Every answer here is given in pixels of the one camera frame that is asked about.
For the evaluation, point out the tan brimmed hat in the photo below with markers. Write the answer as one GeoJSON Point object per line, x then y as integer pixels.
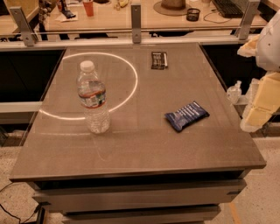
{"type": "Point", "coordinates": [171, 7]}

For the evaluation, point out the black mesh pen cup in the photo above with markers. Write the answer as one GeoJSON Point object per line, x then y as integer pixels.
{"type": "Point", "coordinates": [193, 14]}

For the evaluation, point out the small clear sanitizer bottle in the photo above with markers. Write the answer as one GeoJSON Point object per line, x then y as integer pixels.
{"type": "Point", "coordinates": [234, 93]}

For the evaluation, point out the grey metal bracket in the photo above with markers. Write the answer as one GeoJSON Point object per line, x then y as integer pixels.
{"type": "Point", "coordinates": [27, 33]}
{"type": "Point", "coordinates": [247, 20]}
{"type": "Point", "coordinates": [136, 22]}

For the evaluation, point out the grey drawer cabinet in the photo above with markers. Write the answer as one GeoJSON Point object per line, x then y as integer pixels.
{"type": "Point", "coordinates": [172, 199]}

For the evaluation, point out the middle grey metal bracket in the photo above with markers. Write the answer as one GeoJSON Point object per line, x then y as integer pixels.
{"type": "Point", "coordinates": [136, 22]}

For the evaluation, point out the clear plastic water bottle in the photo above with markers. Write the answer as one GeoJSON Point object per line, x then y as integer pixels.
{"type": "Point", "coordinates": [92, 93]}

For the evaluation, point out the orange plastic cup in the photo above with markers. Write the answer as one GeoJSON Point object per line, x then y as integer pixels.
{"type": "Point", "coordinates": [88, 6]}

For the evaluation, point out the blue rxbar blueberry packet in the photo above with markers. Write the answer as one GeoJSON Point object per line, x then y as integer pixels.
{"type": "Point", "coordinates": [186, 116]}

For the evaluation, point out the horizontal metal rail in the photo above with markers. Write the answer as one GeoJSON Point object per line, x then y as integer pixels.
{"type": "Point", "coordinates": [184, 29]}

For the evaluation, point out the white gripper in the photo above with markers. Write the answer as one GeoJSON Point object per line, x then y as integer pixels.
{"type": "Point", "coordinates": [269, 48]}

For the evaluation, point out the right grey metal bracket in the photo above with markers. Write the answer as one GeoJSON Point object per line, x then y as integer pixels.
{"type": "Point", "coordinates": [247, 20]}

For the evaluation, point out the left grey metal bracket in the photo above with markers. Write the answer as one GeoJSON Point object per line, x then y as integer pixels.
{"type": "Point", "coordinates": [27, 33]}

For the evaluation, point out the black computer keyboard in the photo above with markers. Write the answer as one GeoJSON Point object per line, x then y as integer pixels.
{"type": "Point", "coordinates": [228, 9]}

